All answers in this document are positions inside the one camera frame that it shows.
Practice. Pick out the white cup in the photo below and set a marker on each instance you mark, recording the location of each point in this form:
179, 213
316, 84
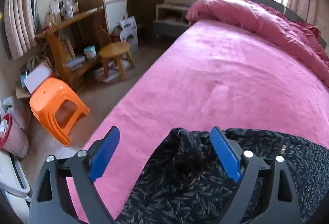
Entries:
90, 53

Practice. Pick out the white appliance box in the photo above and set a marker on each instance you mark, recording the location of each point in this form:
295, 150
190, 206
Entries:
129, 32

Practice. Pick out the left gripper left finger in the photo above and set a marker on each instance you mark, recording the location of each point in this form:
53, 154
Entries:
51, 200

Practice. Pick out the white drawer cabinet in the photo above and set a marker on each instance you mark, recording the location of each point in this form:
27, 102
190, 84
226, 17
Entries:
115, 12

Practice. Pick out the dark leaf print pants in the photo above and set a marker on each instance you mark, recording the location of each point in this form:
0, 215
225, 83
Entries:
184, 182

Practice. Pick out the red rumpled duvet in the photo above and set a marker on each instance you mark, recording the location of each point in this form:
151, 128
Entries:
299, 39

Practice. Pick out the pink fleece bed sheet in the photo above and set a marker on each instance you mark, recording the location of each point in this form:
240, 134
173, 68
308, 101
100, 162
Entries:
213, 75

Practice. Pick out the wooden desk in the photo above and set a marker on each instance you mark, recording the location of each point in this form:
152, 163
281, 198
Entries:
68, 39

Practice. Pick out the side pink curtain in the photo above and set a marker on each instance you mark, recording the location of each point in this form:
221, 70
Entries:
20, 26

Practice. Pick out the orange plastic stool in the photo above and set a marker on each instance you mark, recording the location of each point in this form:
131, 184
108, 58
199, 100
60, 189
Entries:
47, 99

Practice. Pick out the round wooden stool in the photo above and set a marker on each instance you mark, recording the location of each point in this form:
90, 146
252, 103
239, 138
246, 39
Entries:
116, 51

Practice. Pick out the white bedside table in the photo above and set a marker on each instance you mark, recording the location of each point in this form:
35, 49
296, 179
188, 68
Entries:
170, 21

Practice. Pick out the pink laundry basket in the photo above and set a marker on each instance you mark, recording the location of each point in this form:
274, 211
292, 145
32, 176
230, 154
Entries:
13, 139

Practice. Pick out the white paper box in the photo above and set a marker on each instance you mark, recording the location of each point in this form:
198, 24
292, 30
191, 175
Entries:
41, 73

